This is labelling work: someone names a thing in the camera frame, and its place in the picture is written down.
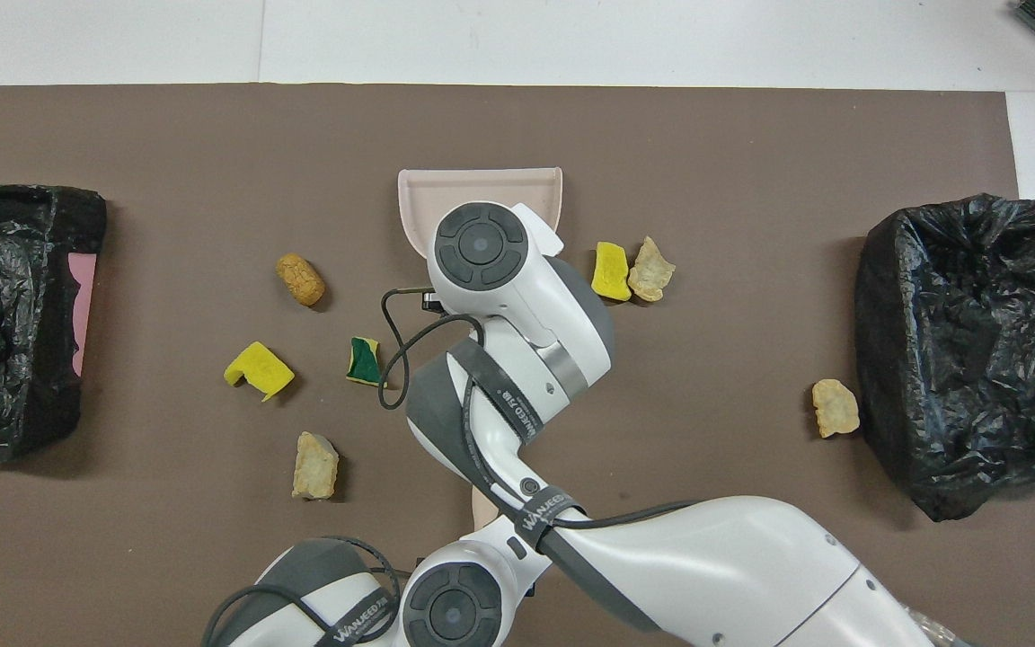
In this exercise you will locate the beige foam chunk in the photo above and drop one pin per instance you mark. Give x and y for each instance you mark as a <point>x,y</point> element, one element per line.
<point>650,269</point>
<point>315,465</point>
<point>835,407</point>

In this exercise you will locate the beige plastic dustpan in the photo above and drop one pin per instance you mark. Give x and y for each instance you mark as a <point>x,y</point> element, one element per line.
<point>428,193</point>

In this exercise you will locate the yellow sponge piece green-backed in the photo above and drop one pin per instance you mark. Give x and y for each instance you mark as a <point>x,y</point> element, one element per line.
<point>363,361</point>

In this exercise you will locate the beige hand brush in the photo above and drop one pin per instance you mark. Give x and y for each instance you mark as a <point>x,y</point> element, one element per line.
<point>484,505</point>

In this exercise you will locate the brown sponge lump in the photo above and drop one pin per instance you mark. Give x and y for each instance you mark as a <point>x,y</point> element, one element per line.
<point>301,279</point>

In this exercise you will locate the curved yellow sponge piece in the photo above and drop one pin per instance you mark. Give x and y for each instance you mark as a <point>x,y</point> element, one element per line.
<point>257,367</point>

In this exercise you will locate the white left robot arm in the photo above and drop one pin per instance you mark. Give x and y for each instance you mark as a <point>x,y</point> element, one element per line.
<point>450,615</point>

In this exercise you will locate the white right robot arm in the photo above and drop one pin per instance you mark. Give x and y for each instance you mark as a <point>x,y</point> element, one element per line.
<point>526,296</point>

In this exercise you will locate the pink bin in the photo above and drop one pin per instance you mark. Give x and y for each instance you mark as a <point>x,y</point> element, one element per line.
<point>83,305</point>

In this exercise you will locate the brown table mat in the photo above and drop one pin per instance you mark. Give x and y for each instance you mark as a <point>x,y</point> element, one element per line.
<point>751,225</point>

